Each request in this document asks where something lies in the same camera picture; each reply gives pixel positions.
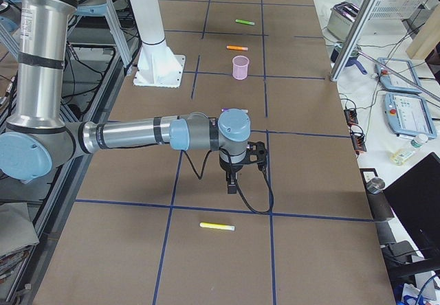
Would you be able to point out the orange black connector strip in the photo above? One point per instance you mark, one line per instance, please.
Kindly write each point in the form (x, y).
(357, 134)

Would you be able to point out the teach pendant tablet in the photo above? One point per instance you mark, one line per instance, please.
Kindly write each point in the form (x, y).
(398, 75)
(408, 114)

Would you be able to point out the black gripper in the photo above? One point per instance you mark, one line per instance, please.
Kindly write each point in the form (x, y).
(228, 166)

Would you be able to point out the metal cup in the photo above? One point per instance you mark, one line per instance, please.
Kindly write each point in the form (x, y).
(375, 185)

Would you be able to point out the far teach pendant tablet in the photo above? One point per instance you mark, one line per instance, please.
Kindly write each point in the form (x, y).
(398, 75)

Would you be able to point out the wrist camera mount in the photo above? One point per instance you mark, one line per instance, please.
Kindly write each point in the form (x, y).
(256, 153)

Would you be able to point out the pink mesh pen holder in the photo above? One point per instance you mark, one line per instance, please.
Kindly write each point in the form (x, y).
(240, 67)

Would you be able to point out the black laptop monitor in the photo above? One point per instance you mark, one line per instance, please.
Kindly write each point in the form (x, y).
(414, 198)

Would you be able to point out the aluminium frame post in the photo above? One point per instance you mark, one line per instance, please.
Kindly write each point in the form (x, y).
(351, 41)

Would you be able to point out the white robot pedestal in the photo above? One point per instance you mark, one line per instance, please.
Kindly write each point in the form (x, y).
(157, 65)

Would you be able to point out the orange highlighter pen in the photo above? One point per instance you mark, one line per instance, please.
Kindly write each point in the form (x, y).
(237, 48)

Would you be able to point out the small plastic bottle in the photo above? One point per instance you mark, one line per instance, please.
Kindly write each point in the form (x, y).
(405, 153)

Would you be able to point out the silver toaster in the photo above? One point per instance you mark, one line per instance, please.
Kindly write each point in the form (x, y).
(341, 19)

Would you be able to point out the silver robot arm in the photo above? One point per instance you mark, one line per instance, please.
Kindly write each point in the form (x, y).
(36, 140)

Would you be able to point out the green highlighter pen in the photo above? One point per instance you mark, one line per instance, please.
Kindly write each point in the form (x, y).
(245, 22)

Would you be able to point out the near teach pendant tablet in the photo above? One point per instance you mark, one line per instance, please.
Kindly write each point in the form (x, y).
(408, 114)

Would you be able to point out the blue pot with lid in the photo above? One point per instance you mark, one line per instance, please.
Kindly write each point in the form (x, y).
(353, 58)

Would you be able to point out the yellow highlighter pen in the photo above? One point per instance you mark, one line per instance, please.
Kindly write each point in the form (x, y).
(217, 226)

